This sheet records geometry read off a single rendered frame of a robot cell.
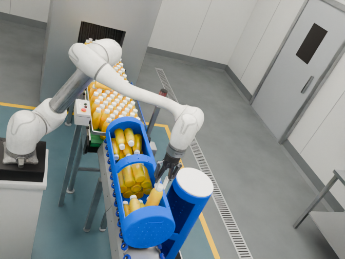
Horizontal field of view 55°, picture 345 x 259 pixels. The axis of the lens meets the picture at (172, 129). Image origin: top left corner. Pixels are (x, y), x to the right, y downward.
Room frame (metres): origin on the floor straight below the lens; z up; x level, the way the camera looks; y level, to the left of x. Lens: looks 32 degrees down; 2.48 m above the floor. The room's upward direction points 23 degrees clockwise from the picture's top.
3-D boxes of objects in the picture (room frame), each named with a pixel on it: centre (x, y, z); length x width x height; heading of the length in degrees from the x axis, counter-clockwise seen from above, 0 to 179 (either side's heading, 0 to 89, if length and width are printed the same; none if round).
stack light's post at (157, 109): (2.52, 0.19, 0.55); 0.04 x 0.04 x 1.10; 28
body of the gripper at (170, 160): (1.30, -0.05, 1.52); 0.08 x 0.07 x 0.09; 118
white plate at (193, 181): (1.84, -0.29, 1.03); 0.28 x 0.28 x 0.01
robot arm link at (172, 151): (1.30, -0.05, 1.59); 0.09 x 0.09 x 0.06
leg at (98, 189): (1.92, 0.36, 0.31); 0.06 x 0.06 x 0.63; 28
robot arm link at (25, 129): (1.39, 0.76, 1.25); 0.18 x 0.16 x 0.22; 172
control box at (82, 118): (2.05, 0.68, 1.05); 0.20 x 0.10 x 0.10; 28
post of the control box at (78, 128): (2.05, 0.68, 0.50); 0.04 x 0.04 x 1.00; 28
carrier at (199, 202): (1.84, -0.29, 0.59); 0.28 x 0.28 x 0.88
